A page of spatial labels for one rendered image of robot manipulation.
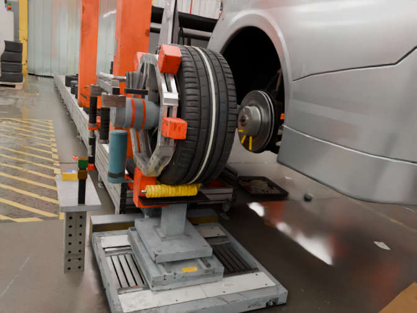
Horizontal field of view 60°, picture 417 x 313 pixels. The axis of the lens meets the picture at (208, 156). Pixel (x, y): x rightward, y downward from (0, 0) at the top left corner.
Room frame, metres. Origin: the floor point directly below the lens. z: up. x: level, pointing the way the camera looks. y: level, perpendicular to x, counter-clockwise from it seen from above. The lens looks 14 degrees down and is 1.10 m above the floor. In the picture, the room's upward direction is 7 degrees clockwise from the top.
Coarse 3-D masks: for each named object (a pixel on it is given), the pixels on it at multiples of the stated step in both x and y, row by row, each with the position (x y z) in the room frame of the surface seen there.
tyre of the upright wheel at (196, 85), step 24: (192, 48) 1.66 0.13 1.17; (192, 72) 1.51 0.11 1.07; (216, 72) 1.56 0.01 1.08; (192, 96) 1.44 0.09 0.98; (216, 96) 1.49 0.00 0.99; (192, 120) 1.42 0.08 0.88; (216, 120) 1.47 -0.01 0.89; (192, 144) 1.43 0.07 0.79; (216, 144) 1.48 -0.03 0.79; (168, 168) 1.55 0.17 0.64; (192, 168) 1.49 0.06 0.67; (216, 168) 1.54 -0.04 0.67
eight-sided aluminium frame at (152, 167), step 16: (144, 64) 1.76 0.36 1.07; (160, 80) 1.48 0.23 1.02; (144, 96) 1.90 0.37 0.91; (160, 96) 1.46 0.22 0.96; (176, 96) 1.46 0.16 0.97; (160, 112) 1.45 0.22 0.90; (176, 112) 1.45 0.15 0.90; (160, 128) 1.43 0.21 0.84; (144, 144) 1.82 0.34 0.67; (160, 144) 1.43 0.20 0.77; (144, 160) 1.75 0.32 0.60; (160, 160) 1.53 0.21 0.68
